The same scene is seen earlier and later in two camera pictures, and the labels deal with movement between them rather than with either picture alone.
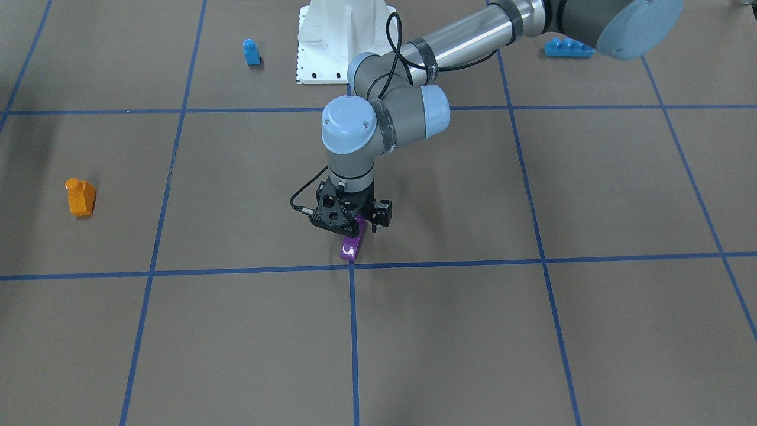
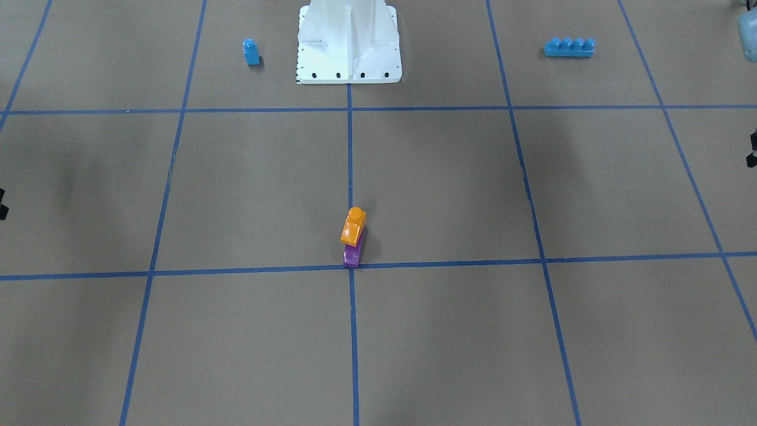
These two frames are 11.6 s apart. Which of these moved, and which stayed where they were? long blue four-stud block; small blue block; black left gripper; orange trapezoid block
Moved: orange trapezoid block; black left gripper
Stayed: long blue four-stud block; small blue block
